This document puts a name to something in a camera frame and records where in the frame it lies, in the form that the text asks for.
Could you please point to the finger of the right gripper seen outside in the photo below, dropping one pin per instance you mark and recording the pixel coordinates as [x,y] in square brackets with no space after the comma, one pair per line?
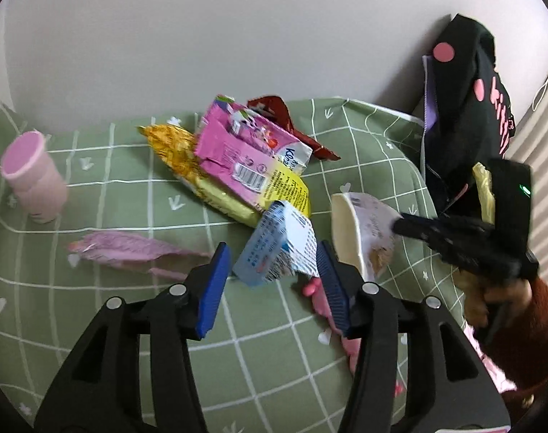
[438,234]

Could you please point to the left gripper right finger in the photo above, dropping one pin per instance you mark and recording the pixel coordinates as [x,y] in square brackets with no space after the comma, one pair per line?
[362,310]

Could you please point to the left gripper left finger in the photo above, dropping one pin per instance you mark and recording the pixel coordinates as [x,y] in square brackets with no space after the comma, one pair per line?
[184,312]

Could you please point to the yellow plastic trash bag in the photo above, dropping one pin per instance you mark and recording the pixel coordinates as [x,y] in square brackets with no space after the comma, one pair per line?
[487,202]

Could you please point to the white paper cup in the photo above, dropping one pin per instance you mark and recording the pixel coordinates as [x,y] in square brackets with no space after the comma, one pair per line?
[361,232]

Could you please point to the blue white small packet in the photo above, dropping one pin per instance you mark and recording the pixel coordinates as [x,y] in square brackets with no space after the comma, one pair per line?
[283,244]

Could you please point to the right gloved hand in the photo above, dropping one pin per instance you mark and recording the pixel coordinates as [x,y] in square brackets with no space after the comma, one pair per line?
[516,295]

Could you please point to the pink torn wrapper strip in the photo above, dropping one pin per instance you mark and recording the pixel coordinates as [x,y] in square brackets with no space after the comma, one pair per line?
[135,253]

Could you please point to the green checked bed sheet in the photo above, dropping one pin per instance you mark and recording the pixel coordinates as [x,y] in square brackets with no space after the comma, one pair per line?
[129,229]

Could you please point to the red knit sleeve right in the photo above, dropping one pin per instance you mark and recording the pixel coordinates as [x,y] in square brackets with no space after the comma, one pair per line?
[521,352]

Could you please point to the beige window curtain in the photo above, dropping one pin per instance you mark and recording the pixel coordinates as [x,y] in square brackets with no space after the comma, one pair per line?
[531,147]

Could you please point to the black kitty tote bag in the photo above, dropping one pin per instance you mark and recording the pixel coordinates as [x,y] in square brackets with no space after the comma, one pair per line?
[468,115]

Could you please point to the pink patterned blanket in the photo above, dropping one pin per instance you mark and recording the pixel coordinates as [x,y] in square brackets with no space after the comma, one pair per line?
[502,383]

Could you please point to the gold foil wrapper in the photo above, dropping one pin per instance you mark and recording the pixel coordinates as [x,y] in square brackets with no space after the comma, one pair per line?
[175,146]

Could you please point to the pink snack wrapper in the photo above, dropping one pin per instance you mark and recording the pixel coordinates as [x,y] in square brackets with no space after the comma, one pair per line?
[251,156]

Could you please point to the pink cylindrical bottle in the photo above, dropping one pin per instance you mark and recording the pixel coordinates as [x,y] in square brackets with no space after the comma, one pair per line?
[33,177]

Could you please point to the dark red wrapper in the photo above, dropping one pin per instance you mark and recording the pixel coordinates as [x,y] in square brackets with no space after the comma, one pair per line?
[276,110]

